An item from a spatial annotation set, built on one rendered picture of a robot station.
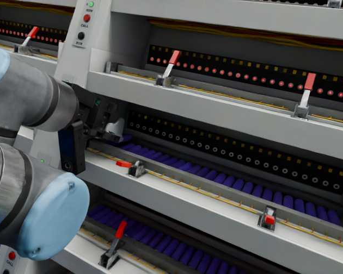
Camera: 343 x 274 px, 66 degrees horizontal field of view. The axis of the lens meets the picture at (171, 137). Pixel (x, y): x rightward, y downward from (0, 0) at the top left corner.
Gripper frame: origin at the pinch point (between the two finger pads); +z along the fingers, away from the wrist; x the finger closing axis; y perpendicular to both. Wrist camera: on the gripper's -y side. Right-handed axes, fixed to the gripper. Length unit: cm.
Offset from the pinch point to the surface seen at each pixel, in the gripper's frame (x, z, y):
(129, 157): -7.5, -3.3, -2.6
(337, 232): -48.7, -2.5, -2.6
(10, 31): 62, 6, 25
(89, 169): -1.5, -7.4, -7.9
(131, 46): 6.8, 2.5, 25.4
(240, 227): -34.3, -7.1, -7.1
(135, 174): -12.3, -7.4, -5.2
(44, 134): 13.2, -8.4, -4.2
